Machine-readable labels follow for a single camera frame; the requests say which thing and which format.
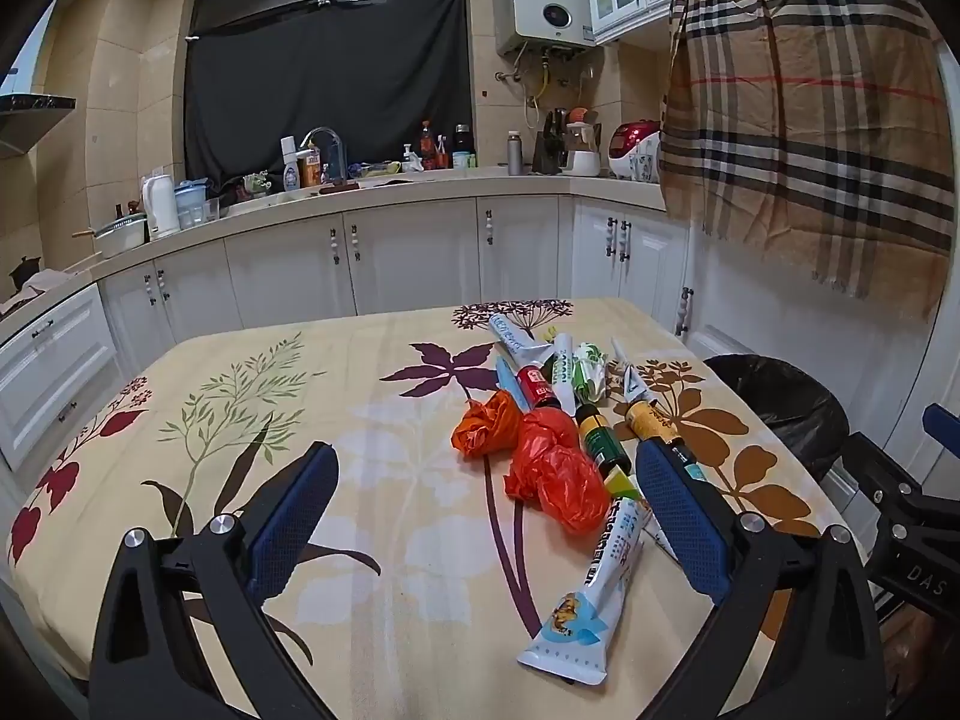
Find clear container with blue lid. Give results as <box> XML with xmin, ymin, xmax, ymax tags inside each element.
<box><xmin>175</xmin><ymin>178</ymin><xmax>207</xmax><ymax>230</ymax></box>

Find dark green bottle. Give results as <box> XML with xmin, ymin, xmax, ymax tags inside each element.
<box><xmin>574</xmin><ymin>403</ymin><xmax>631</xmax><ymax>481</ymax></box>

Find large white blue toothpaste tube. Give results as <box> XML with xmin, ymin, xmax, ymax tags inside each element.
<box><xmin>516</xmin><ymin>495</ymin><xmax>647</xmax><ymax>687</ymax></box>

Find black window curtain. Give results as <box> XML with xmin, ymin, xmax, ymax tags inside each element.
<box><xmin>184</xmin><ymin>0</ymin><xmax>470</xmax><ymax>196</ymax></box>

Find white pot with lid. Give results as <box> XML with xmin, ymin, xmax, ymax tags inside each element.
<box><xmin>94</xmin><ymin>214</ymin><xmax>147</xmax><ymax>256</ymax></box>

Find red tube with black cap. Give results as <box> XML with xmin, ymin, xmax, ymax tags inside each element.
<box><xmin>517</xmin><ymin>364</ymin><xmax>560</xmax><ymax>413</ymax></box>

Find black pot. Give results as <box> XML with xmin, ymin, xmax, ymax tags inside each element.
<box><xmin>7</xmin><ymin>255</ymin><xmax>44</xmax><ymax>293</ymax></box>

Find red and white rice cooker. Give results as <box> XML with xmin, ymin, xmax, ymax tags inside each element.
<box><xmin>607</xmin><ymin>120</ymin><xmax>665</xmax><ymax>181</ymax></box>

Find white electric kettle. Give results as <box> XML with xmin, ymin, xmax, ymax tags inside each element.
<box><xmin>141</xmin><ymin>174</ymin><xmax>181</xmax><ymax>239</ymax></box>

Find orange plastic bag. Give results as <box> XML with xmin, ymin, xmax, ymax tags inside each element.
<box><xmin>451</xmin><ymin>390</ymin><xmax>524</xmax><ymax>460</ymax></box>

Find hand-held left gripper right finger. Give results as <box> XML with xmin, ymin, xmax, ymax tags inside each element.
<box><xmin>634</xmin><ymin>438</ymin><xmax>887</xmax><ymax>720</ymax></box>

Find white blue-print toothpaste tube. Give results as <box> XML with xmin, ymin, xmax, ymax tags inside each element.
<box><xmin>487</xmin><ymin>313</ymin><xmax>557</xmax><ymax>368</ymax></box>

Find red-orange plastic bag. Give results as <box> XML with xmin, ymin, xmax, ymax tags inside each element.
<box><xmin>504</xmin><ymin>409</ymin><xmax>612</xmax><ymax>537</ymax></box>

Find black knife block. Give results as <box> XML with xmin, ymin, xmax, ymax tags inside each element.
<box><xmin>532</xmin><ymin>109</ymin><xmax>569</xmax><ymax>173</ymax></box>

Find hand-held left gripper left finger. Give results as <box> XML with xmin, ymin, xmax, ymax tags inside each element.
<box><xmin>88</xmin><ymin>441</ymin><xmax>340</xmax><ymax>720</ymax></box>

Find chrome kitchen faucet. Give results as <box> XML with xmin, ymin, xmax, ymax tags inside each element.
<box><xmin>300</xmin><ymin>127</ymin><xmax>347</xmax><ymax>185</ymax></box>

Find blue flat tube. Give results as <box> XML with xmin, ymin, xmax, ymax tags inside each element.
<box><xmin>495</xmin><ymin>356</ymin><xmax>530</xmax><ymax>413</ymax></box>

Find yellow gas hose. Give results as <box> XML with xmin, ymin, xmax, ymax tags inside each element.
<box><xmin>523</xmin><ymin>52</ymin><xmax>550</xmax><ymax>130</ymax></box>

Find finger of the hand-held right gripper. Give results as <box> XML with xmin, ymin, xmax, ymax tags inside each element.
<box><xmin>924</xmin><ymin>403</ymin><xmax>960</xmax><ymax>457</ymax></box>
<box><xmin>840</xmin><ymin>431</ymin><xmax>960</xmax><ymax>533</ymax></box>

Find white jug with orange lid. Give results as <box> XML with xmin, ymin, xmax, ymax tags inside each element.
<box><xmin>564</xmin><ymin>109</ymin><xmax>602</xmax><ymax>175</ymax></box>

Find white kitchen base cabinets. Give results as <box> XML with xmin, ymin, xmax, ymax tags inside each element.
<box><xmin>0</xmin><ymin>193</ymin><xmax>931</xmax><ymax>481</ymax></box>

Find yellow bottle with black cap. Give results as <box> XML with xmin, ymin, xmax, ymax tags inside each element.
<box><xmin>625</xmin><ymin>399</ymin><xmax>710</xmax><ymax>481</ymax></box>

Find green and white crumpled wrapper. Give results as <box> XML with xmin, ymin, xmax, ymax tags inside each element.
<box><xmin>553</xmin><ymin>334</ymin><xmax>627</xmax><ymax>415</ymax></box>

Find black bag-lined trash bin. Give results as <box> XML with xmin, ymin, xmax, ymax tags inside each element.
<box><xmin>703</xmin><ymin>354</ymin><xmax>852</xmax><ymax>482</ymax></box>

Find plaid beige cloth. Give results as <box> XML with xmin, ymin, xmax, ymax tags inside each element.
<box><xmin>660</xmin><ymin>0</ymin><xmax>957</xmax><ymax>320</ymax></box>

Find range hood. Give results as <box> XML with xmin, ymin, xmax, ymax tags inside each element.
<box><xmin>0</xmin><ymin>94</ymin><xmax>76</xmax><ymax>158</ymax></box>

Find floral beige tablecloth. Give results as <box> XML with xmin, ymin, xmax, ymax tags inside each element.
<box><xmin>6</xmin><ymin>298</ymin><xmax>860</xmax><ymax>720</ymax></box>

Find small yellow-green box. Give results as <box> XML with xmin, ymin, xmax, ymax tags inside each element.
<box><xmin>604</xmin><ymin>465</ymin><xmax>643</xmax><ymax>503</ymax></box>

